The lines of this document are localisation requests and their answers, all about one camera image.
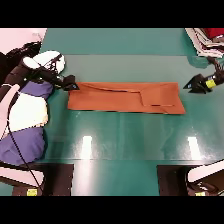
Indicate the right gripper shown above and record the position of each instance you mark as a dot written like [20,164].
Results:
[206,85]

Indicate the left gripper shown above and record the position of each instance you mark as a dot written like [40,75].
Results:
[70,83]

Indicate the red garment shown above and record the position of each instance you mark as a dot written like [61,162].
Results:
[215,32]

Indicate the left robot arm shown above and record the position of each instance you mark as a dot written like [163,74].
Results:
[46,75]

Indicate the white garment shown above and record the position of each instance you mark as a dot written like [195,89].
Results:
[28,111]

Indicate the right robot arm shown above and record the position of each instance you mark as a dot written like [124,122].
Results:
[206,173]

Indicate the brown T-shirt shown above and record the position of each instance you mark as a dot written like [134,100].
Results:
[113,101]

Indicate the blue garment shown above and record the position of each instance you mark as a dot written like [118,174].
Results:
[40,89]
[23,146]

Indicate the heap of clothes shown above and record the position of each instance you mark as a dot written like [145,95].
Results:
[205,45]

